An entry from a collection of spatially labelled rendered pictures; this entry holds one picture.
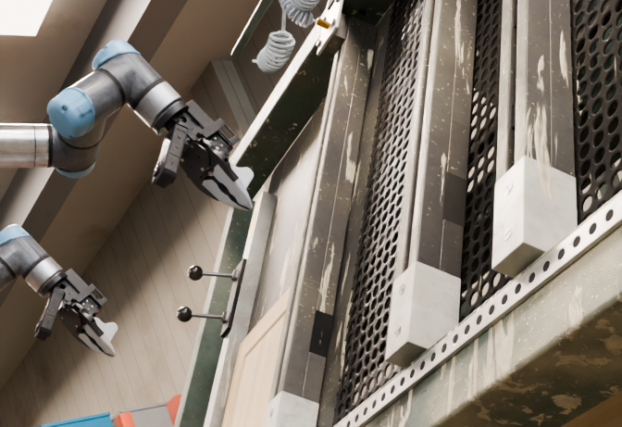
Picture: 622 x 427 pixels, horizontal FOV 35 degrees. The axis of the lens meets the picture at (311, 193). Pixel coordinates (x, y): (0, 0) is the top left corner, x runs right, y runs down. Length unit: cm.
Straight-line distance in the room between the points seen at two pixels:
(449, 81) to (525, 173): 46
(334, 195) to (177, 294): 503
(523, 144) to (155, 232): 602
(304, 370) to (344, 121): 58
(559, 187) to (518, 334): 19
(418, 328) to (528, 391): 23
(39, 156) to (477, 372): 92
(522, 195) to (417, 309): 25
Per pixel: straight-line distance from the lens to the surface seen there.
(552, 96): 125
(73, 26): 546
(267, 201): 255
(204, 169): 166
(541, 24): 133
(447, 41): 163
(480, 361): 111
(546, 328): 102
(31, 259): 224
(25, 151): 174
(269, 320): 211
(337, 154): 199
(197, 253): 663
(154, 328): 726
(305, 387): 170
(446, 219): 139
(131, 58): 170
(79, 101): 164
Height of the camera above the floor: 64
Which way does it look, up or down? 23 degrees up
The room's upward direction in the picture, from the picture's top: 24 degrees counter-clockwise
